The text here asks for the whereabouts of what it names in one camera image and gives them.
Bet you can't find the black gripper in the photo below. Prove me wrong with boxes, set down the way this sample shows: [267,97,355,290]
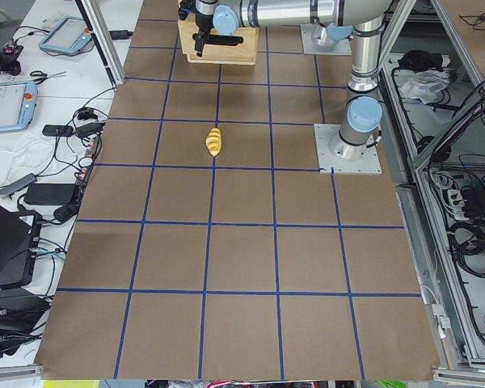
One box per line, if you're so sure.
[178,0,219,57]

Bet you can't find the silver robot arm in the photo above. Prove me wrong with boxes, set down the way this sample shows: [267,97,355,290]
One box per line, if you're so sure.
[311,23,353,49]
[178,0,415,162]

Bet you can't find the wooden drawer cabinet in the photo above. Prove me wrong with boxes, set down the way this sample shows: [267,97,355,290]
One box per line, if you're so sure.
[178,1,259,65]

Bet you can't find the toy bread roll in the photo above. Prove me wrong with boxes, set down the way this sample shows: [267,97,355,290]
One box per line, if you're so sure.
[205,128,222,158]

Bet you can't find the far blue teach pendant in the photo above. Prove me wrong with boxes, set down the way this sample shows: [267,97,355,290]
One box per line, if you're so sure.
[38,16,92,57]

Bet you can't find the blue teach pendant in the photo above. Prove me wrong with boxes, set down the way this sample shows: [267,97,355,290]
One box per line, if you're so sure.
[38,16,92,57]
[0,80,38,133]

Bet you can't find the near blue teach pendant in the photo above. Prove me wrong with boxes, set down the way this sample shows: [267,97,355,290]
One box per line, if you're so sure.
[0,80,38,133]

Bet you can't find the black power adapter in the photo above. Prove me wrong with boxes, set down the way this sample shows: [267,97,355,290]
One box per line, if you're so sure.
[23,183,77,205]

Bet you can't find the crumpled white cloth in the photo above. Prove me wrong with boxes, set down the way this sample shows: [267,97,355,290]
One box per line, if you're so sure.
[399,70,450,104]

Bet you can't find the black laptop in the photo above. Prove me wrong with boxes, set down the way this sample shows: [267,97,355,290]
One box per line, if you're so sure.
[0,205,41,289]

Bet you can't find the aluminium frame post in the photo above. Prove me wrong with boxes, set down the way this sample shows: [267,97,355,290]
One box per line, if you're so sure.
[75,0,125,89]

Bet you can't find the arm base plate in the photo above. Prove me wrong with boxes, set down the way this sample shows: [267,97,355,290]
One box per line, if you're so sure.
[314,124,382,175]
[301,23,353,56]

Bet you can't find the black handled scissors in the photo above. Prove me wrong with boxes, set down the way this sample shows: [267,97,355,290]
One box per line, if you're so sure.
[29,70,66,85]

